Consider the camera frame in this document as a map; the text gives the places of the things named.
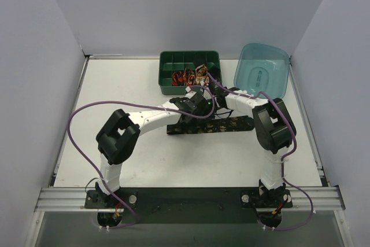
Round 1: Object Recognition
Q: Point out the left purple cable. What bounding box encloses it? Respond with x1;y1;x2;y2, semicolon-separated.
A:
66;85;216;230

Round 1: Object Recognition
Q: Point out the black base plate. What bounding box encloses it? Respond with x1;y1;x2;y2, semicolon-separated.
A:
84;187;293;226

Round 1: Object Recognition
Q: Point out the beige patterned rolled tie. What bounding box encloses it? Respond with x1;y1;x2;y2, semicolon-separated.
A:
195;64;209;86

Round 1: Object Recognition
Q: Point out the black gold floral tie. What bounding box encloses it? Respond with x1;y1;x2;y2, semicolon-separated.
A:
166;116;254;135

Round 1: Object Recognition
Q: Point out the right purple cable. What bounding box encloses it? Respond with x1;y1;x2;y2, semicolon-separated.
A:
206;72;315;232

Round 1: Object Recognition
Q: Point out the green compartment tray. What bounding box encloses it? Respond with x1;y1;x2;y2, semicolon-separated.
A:
158;50;222;95

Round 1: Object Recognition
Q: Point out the orange patterned rolled tie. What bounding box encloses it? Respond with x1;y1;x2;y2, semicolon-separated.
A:
184;68;196;86

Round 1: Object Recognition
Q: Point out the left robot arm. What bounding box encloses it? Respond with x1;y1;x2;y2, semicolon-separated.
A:
95;91;216;199

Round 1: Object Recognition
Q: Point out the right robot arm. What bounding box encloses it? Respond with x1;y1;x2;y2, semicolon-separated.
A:
209;82;297;201

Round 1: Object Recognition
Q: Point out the translucent blue plastic tub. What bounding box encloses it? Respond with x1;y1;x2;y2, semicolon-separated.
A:
234;43;290;99

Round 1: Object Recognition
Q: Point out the purple cable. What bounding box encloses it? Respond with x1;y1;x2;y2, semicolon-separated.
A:
206;72;315;232
66;85;216;230

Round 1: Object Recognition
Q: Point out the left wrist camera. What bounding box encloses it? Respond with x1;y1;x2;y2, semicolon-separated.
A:
185;86;204;99

